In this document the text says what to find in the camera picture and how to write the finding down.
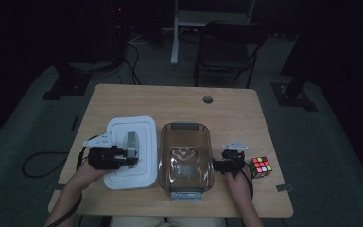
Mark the multicoloured puzzle cube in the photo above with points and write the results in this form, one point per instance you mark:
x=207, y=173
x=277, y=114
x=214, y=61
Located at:
x=260, y=167

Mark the white desk frame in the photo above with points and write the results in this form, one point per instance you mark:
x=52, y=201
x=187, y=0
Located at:
x=175, y=38

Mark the dark equipment tower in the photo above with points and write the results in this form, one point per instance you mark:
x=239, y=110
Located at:
x=118, y=31

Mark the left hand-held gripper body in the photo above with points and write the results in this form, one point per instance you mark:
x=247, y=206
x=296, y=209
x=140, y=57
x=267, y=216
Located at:
x=102, y=157

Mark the clear grey storage container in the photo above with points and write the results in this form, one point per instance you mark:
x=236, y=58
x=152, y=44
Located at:
x=186, y=157

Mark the person's beige pants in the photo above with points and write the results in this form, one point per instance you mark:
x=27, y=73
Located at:
x=170, y=222

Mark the grey tape piece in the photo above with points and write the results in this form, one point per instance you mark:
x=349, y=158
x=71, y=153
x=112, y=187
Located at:
x=285, y=188

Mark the person's right hand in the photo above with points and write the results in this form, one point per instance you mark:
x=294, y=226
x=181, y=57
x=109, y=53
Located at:
x=241, y=186

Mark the black folding chair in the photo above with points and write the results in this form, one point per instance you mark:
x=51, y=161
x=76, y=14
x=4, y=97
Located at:
x=227, y=47

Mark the black stand with flat base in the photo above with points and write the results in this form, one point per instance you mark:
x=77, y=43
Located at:
x=69, y=85
x=293, y=94

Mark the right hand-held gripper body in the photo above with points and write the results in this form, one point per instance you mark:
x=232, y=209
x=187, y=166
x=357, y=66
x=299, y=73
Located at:
x=233, y=159

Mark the person's left hand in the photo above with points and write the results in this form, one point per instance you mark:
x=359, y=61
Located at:
x=85, y=176

